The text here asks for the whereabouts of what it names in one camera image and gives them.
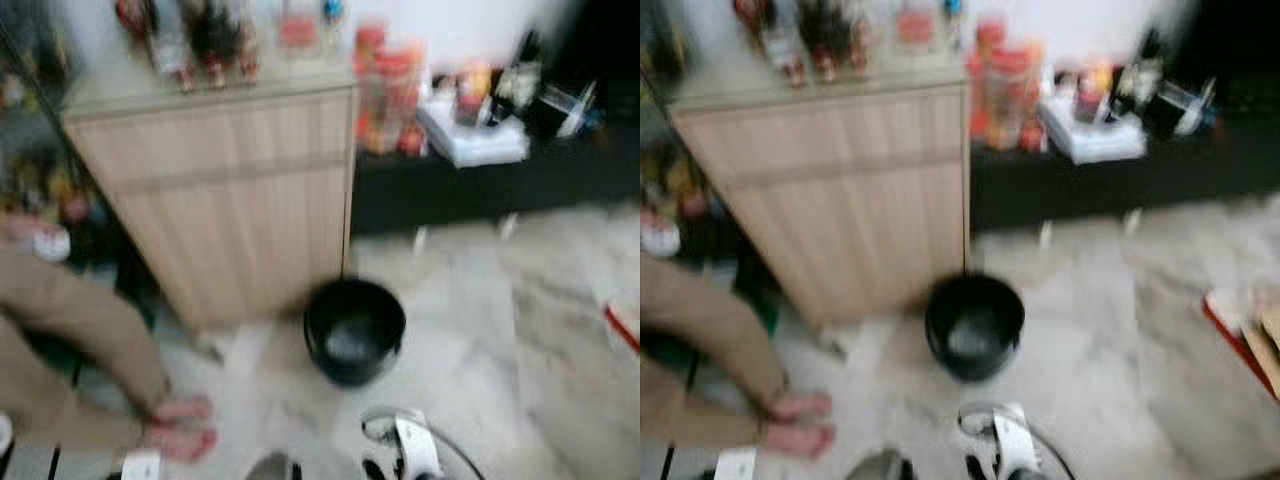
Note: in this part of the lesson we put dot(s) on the flat white box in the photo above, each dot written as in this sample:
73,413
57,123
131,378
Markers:
1095,142
475,145

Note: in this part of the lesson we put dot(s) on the orange jar with red lid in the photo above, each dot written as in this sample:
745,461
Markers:
395,100
1010,95

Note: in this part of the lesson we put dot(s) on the small red yellow jar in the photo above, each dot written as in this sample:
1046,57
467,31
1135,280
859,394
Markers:
1092,92
473,95

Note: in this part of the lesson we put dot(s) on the white and red bowl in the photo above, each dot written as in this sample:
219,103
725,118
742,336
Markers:
50,244
658,236

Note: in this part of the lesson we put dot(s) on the clear bottle with red label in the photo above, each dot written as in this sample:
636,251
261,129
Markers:
298,28
915,25

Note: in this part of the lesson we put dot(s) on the person's leg in khaki trousers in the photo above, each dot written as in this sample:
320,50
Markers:
70,320
700,330

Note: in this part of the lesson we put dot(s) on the black bottle with white label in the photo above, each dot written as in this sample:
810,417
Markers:
1135,78
515,80

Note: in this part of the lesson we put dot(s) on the black rubbish bin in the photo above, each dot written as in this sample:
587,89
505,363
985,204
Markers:
975,330
355,335

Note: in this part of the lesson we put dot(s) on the long low black cabinet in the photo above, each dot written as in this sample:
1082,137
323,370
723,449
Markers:
1120,185
480,190

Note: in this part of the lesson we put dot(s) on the person's bare foot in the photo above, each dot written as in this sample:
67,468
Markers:
182,443
805,405
185,410
800,438

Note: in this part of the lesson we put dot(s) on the light wooden cabinet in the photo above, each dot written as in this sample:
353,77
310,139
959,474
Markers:
230,190
850,185

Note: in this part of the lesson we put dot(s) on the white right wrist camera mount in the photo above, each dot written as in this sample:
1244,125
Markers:
418,448
1018,440

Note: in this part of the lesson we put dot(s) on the grey robot leg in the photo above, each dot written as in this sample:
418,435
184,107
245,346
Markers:
875,466
272,468

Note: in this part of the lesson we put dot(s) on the clear and black container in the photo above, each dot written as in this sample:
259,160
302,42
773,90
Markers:
1180,108
562,110

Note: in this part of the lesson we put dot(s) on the flattened brown cardboard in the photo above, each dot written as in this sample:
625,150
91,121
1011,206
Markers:
1265,350

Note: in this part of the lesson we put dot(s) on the cluttered dark shelf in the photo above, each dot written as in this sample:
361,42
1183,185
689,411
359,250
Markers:
670,150
40,150

